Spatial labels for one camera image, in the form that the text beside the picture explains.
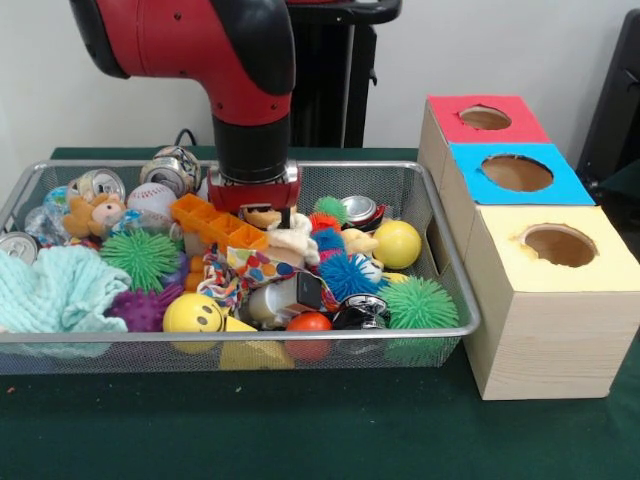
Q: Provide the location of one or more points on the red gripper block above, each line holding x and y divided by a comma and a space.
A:
225, 197

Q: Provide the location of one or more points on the colourful dotted cloth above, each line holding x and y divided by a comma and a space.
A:
255, 265

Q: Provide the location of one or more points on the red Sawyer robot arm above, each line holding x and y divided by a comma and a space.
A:
200, 40

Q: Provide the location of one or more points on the wooden box with three holes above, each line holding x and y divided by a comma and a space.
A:
545, 340

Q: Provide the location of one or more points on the cream fluffy cloth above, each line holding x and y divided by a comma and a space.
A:
295, 240

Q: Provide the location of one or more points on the orange plastic block toy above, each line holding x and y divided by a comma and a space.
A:
220, 225

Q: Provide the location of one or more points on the blue spiky rubber ball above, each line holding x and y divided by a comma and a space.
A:
350, 275

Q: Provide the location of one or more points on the plain yellow ball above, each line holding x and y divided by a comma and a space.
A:
397, 245

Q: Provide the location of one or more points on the yellow smiley face ball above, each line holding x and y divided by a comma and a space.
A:
192, 312

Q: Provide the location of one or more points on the white baseball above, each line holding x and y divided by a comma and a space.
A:
150, 200

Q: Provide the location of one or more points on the green spiky rubber ball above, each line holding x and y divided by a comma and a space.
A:
140, 260
417, 305

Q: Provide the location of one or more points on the brown teddy bear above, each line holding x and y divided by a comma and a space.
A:
87, 215

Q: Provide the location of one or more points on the dark green table cloth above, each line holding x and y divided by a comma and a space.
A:
300, 430

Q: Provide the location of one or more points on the mint green knitted cloth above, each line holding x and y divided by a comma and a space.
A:
55, 290

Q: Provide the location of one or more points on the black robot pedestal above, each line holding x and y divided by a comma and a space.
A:
330, 75

